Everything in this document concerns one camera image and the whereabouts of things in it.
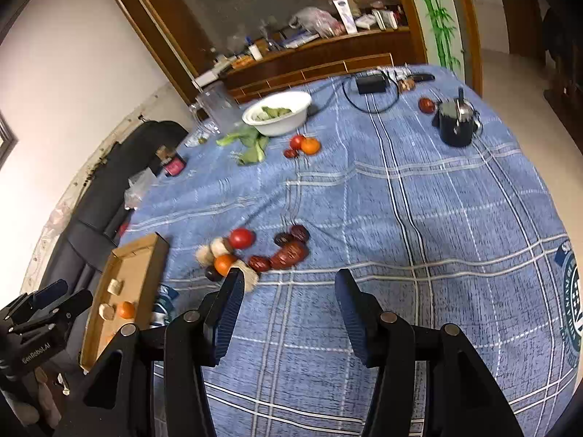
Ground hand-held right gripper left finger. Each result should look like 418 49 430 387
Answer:
55 268 247 437

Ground dark window frame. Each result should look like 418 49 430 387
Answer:
0 113 20 170

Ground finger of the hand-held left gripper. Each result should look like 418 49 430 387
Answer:
9 288 94 334
0 281 69 324

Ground dark bottle with pink label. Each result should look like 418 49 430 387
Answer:
157 146 188 178

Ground green leaves in bowl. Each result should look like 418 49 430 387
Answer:
251 106 292 121

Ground dark wooden furniture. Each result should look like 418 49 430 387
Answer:
491 0 583 134

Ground bamboo painted panel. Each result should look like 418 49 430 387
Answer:
411 0 462 74

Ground blue plaid tablecloth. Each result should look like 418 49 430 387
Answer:
82 64 583 437

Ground green leafy vegetable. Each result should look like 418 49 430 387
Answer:
216 127 270 166

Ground white and blue box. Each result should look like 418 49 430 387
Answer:
332 0 359 35

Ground clear glass mug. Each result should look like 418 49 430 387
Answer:
188 102 211 136

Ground black kettle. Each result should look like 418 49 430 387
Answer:
432 98 482 148

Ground brown cardboard box tray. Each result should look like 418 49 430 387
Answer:
79 233 170 371

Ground pink plastic bag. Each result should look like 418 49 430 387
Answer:
290 6 343 38

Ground black leather sofa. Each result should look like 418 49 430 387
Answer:
27 121 190 374

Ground black power adapter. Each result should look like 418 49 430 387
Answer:
356 74 389 95

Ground white bowl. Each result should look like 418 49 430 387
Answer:
242 91 313 137

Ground large wrinkled red date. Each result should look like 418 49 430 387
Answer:
270 242 309 270

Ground row of books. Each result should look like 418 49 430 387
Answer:
355 8 403 31

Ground metal spoon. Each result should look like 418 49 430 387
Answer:
456 87 471 123

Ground wooden cabinet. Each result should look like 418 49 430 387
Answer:
89 0 484 106

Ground clear plastic bag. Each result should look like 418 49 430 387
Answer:
123 168 156 210

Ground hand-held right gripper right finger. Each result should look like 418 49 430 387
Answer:
334 268 538 437

